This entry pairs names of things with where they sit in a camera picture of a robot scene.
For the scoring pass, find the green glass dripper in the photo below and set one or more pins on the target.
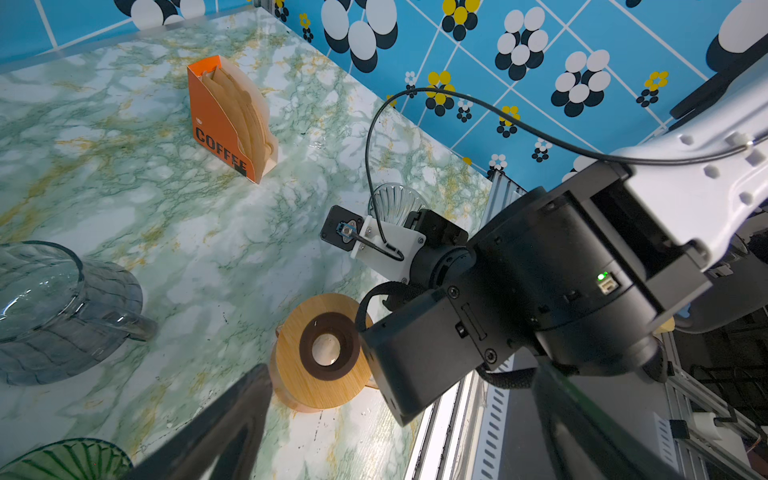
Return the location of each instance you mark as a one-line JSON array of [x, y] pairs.
[[78, 458]]

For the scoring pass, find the orange coffee filter box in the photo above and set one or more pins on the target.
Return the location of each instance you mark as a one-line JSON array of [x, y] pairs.
[[230, 117]]

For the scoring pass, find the clear grey glass dripper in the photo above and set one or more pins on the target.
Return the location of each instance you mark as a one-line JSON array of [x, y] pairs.
[[395, 202]]

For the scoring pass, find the aluminium front rail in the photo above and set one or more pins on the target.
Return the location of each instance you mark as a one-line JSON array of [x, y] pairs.
[[445, 445]]

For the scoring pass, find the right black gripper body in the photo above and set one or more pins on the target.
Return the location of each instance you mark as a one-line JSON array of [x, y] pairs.
[[418, 345]]

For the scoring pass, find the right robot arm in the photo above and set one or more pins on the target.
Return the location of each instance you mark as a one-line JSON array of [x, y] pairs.
[[582, 274]]

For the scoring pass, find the wooden ring holder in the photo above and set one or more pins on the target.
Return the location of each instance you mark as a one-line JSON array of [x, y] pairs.
[[331, 311]]

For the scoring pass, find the grey glass pitcher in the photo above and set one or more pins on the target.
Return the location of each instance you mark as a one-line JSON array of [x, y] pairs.
[[62, 314]]

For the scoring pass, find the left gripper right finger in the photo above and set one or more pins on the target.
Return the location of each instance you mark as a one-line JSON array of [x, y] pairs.
[[582, 441]]

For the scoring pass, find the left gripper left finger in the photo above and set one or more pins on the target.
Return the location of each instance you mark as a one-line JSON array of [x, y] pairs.
[[223, 440]]

